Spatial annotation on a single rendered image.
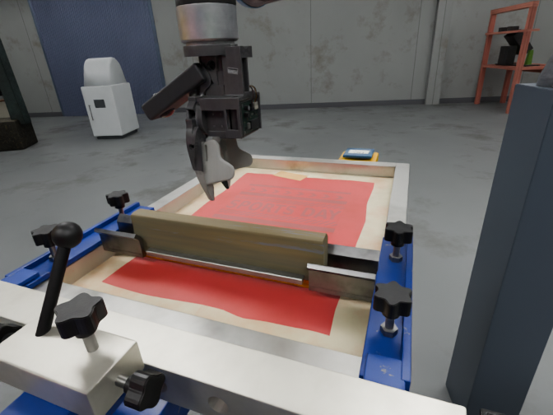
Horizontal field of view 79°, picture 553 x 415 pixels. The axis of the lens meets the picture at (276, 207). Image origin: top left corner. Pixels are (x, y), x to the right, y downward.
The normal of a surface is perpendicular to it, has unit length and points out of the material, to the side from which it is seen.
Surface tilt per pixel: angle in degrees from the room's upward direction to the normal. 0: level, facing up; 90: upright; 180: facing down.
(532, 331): 90
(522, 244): 90
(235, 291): 0
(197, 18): 89
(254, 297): 0
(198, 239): 90
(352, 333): 0
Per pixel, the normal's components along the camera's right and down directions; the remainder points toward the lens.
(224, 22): 0.69, 0.28
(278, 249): -0.35, 0.41
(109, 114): -0.08, 0.42
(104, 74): -0.09, 0.12
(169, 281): -0.05, -0.91
